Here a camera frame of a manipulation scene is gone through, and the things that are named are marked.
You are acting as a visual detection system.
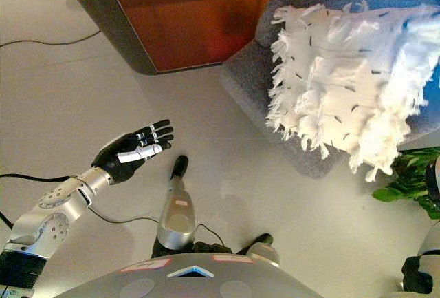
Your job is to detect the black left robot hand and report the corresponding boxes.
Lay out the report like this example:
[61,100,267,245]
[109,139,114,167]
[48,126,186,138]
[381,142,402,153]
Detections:
[91,118,175,185]

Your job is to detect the white fringed pillow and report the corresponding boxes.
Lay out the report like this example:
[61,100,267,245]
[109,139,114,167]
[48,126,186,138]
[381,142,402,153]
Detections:
[264,0,440,184]

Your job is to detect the silver left robot leg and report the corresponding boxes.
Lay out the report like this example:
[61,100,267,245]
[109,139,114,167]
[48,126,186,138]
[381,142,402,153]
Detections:
[151,155,197,257]

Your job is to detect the silver robot leg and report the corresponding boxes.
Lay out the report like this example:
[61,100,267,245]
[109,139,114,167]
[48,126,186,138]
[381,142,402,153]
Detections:
[151,155,197,257]
[236,233,282,268]

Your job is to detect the grey fabric armchair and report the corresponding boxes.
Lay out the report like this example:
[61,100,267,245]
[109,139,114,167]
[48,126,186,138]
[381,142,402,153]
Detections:
[221,0,440,179]

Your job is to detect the grey robot torso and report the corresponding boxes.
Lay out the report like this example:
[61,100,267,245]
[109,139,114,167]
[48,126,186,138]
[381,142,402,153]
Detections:
[56,253,324,298]

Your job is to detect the silver right robot leg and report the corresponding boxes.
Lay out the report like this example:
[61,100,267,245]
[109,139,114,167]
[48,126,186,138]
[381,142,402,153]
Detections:
[236,233,282,268]

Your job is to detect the green leafy plant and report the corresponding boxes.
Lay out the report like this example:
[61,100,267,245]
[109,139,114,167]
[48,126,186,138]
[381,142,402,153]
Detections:
[372,146,440,220]

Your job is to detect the thin black leg cable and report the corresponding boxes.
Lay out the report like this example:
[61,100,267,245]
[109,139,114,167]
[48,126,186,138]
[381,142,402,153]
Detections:
[88,206,224,247]

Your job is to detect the thin black floor cable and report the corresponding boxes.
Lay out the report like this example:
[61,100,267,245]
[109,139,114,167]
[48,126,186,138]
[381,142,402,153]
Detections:
[0,29,102,50]

